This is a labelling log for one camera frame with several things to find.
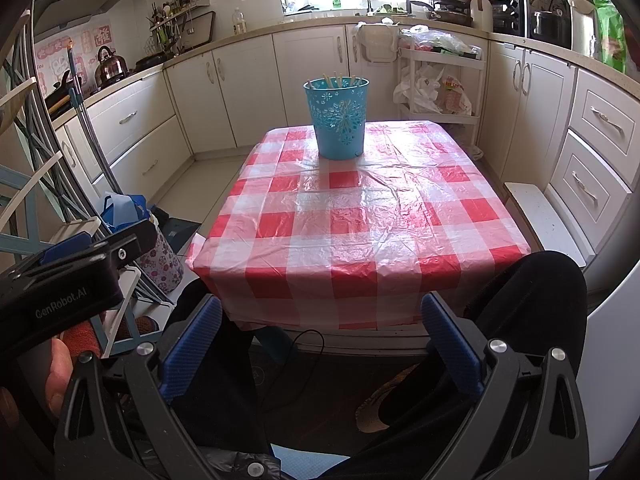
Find blue plastic bag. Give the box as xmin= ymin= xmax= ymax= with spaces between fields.
xmin=100 ymin=192 xmax=153 ymax=233

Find black cooking pot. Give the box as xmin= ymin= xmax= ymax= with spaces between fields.
xmin=530 ymin=10 xmax=571 ymax=46

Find bundle of wooden chopsticks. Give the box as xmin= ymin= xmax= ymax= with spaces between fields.
xmin=307 ymin=72 xmax=366 ymax=87

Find red white checked tablecloth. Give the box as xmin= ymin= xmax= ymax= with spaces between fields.
xmin=186 ymin=120 xmax=532 ymax=332

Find kitchen utensil rack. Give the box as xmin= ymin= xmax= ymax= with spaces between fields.
xmin=147 ymin=0 xmax=217 ymax=53

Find black toaster oven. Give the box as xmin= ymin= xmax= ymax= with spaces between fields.
xmin=487 ymin=0 xmax=526 ymax=36

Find person's left hand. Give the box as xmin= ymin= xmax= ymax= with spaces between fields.
xmin=43 ymin=336 xmax=77 ymax=411

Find clear plastic bag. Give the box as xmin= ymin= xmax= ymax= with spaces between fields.
xmin=405 ymin=25 xmax=483 ymax=58

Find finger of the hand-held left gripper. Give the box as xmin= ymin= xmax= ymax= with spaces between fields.
xmin=39 ymin=236 xmax=103 ymax=267
xmin=96 ymin=216 xmax=159 ymax=274

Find stack of pans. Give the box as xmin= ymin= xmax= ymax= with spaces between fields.
xmin=425 ymin=0 xmax=476 ymax=26

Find pink wall stickers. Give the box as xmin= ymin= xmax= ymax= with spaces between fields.
xmin=35 ymin=25 xmax=113 ymax=91

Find black wok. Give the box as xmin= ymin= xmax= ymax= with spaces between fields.
xmin=45 ymin=70 xmax=83 ymax=116

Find steel kettle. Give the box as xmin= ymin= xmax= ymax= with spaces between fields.
xmin=95 ymin=45 xmax=132 ymax=88

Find red printed plastic bag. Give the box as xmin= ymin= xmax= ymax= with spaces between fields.
xmin=440 ymin=76 xmax=473 ymax=116

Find orange cloth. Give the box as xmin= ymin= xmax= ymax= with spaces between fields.
xmin=62 ymin=316 xmax=106 ymax=361

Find white cutting board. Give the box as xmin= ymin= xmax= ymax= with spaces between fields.
xmin=470 ymin=0 xmax=493 ymax=31

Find white hanging bin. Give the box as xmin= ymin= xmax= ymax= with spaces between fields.
xmin=357 ymin=22 xmax=401 ymax=63

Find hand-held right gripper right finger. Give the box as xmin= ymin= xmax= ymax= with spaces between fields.
xmin=421 ymin=291 xmax=592 ymax=480

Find white trolley cart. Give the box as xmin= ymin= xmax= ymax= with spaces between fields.
xmin=397 ymin=45 xmax=488 ymax=156

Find cream drawer cabinet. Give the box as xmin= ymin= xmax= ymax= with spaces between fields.
xmin=62 ymin=72 xmax=193 ymax=196
xmin=547 ymin=67 xmax=640 ymax=253

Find white stool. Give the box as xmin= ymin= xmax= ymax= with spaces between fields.
xmin=502 ymin=180 xmax=596 ymax=268

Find black cable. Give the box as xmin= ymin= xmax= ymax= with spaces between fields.
xmin=255 ymin=329 xmax=326 ymax=413

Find white thermos jug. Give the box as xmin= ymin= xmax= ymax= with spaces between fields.
xmin=567 ymin=0 xmax=598 ymax=58

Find blue perforated floral bucket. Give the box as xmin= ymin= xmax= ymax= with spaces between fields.
xmin=303 ymin=76 xmax=371 ymax=160

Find beige blue folding rack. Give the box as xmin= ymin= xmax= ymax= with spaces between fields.
xmin=0 ymin=77 xmax=146 ymax=358

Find floral trash bin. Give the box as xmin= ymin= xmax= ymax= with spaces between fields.
xmin=137 ymin=225 xmax=185 ymax=295

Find white plastic bag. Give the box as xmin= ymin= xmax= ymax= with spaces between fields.
xmin=392 ymin=62 xmax=446 ymax=113

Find black frying pan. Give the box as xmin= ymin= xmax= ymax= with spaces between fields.
xmin=134 ymin=50 xmax=173 ymax=72

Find yellow patterned slipper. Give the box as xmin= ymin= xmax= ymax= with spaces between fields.
xmin=356 ymin=364 xmax=436 ymax=433

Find green packet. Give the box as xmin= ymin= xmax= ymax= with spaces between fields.
xmin=592 ymin=0 xmax=628 ymax=73

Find person's right leg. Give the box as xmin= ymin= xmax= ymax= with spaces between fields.
xmin=320 ymin=250 xmax=588 ymax=480

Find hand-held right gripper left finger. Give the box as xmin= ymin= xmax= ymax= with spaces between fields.
xmin=52 ymin=294 xmax=224 ymax=480

